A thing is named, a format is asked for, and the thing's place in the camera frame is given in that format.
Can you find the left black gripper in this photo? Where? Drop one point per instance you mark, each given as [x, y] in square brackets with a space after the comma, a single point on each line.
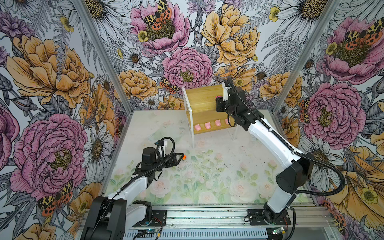
[169, 163]

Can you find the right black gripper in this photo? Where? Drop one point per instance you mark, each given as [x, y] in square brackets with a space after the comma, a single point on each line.
[219, 101]

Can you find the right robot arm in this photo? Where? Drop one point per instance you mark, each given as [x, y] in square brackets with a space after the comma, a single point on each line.
[296, 169]

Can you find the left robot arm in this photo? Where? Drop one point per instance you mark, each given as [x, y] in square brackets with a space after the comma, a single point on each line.
[110, 216]

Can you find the green circuit board left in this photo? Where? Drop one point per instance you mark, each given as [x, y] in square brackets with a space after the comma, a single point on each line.
[147, 232]

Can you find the green circuit board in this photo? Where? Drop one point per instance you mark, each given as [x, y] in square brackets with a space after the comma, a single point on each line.
[276, 231]
[147, 232]

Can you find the green circuit board right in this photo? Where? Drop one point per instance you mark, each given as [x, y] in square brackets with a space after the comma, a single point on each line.
[276, 231]

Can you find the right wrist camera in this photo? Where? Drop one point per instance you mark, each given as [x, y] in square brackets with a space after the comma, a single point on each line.
[225, 91]

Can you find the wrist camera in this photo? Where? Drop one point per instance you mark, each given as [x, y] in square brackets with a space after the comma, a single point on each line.
[162, 145]
[225, 91]

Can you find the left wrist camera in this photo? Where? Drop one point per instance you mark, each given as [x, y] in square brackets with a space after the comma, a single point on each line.
[162, 145]

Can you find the wooden two-tier shelf white frame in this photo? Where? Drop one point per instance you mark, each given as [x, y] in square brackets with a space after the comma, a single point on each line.
[200, 107]

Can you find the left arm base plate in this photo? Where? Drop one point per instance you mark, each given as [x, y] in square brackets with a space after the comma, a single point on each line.
[157, 219]

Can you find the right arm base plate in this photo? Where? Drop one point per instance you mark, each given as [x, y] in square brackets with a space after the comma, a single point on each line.
[261, 217]

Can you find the left aluminium corner post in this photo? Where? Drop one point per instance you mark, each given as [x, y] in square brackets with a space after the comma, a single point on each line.
[96, 39]

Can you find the aluminium corner post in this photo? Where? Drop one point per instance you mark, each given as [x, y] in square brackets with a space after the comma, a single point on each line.
[96, 39]
[323, 22]

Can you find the right aluminium corner post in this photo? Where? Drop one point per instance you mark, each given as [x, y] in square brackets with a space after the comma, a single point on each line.
[323, 22]

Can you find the aluminium front rail frame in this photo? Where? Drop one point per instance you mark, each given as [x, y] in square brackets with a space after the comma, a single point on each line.
[226, 222]

